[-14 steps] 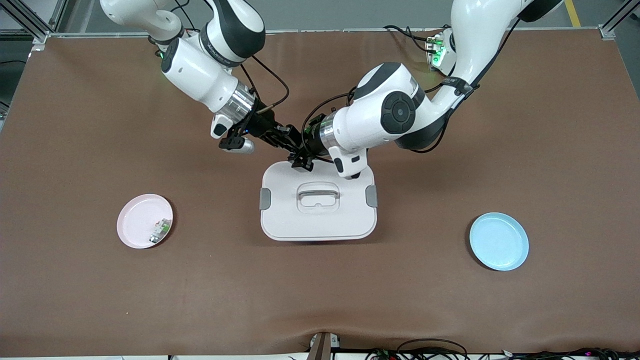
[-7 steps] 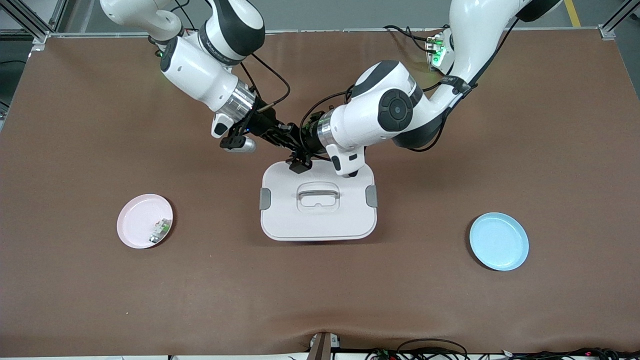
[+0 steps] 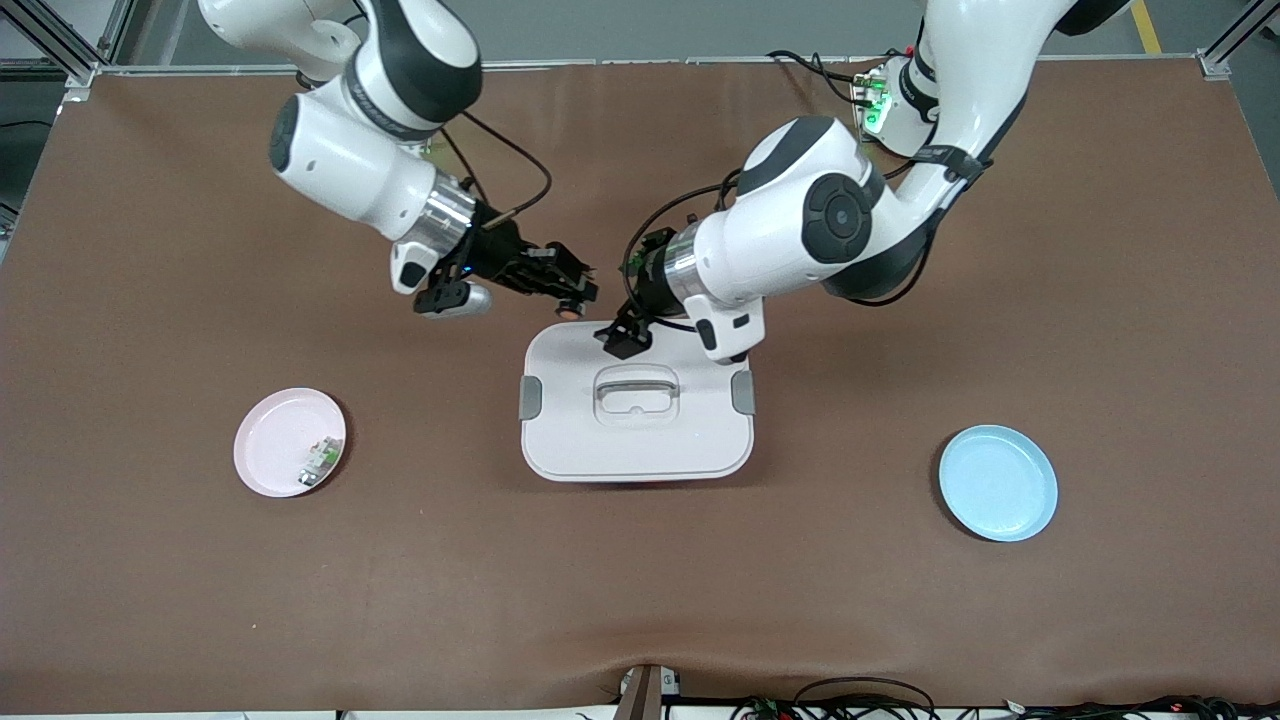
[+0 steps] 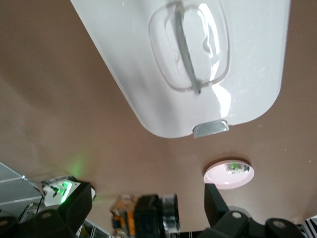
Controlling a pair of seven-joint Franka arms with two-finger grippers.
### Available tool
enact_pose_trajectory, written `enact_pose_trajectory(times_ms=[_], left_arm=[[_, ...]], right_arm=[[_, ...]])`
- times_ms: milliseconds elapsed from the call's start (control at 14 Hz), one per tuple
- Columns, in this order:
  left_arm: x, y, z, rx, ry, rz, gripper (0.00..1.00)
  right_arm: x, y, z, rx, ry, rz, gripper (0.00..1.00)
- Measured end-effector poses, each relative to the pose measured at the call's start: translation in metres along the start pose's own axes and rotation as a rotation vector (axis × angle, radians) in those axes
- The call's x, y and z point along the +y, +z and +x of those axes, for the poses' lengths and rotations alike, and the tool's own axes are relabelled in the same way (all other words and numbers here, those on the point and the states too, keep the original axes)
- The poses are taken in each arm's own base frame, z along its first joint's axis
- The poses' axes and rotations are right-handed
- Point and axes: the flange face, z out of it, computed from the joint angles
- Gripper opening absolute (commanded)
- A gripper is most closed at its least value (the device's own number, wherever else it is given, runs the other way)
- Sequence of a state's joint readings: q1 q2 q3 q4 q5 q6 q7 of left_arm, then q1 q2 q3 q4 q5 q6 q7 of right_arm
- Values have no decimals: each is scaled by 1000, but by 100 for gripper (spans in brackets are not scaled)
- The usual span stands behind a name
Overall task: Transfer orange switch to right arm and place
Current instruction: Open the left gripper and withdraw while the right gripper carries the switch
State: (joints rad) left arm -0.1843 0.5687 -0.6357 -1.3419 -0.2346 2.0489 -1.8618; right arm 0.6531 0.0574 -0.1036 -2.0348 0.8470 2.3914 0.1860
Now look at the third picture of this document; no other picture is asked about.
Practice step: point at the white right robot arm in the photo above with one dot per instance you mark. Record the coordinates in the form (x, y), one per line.
(340, 160)

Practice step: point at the aluminium frame post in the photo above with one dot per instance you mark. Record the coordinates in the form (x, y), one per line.
(70, 55)
(1235, 40)

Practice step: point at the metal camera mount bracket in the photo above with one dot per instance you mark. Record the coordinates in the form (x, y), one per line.
(640, 695)

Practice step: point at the white lidded storage box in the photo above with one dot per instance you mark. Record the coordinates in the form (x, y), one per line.
(640, 450)

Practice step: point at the light blue round plate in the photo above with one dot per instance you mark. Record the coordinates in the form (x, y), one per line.
(1000, 485)

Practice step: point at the white green push-button switch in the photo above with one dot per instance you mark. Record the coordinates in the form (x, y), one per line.
(320, 462)

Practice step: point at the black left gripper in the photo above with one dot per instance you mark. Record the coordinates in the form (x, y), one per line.
(648, 282)

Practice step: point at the pale pink round plate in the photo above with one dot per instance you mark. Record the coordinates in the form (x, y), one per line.
(275, 440)

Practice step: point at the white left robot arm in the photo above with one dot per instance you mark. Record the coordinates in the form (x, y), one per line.
(800, 230)

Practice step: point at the brown table mat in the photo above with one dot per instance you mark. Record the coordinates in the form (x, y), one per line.
(640, 600)

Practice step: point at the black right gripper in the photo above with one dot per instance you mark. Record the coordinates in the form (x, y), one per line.
(497, 255)

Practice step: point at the grey box latch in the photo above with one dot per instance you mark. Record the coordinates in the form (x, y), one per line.
(530, 398)
(743, 392)

